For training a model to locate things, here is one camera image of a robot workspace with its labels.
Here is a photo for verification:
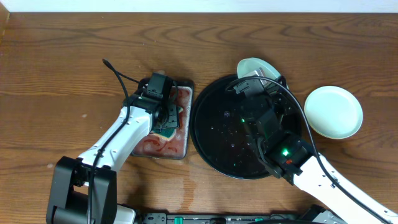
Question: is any black round serving tray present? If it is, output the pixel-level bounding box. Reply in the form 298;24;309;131
190;75;302;179

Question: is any pale green plate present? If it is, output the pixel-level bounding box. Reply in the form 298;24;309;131
304;86;363;139

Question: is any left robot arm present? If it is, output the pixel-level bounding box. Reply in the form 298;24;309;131
46;95;180;223

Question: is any black rectangular wash tray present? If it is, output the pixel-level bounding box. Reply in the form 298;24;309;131
131;80;194;159

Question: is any green scrub sponge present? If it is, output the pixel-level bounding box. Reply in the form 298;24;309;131
155;105;184;140

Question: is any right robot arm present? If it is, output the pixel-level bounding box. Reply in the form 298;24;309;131
239;94;397;223

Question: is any light blue plate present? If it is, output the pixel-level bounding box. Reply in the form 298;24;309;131
237;57;287;86

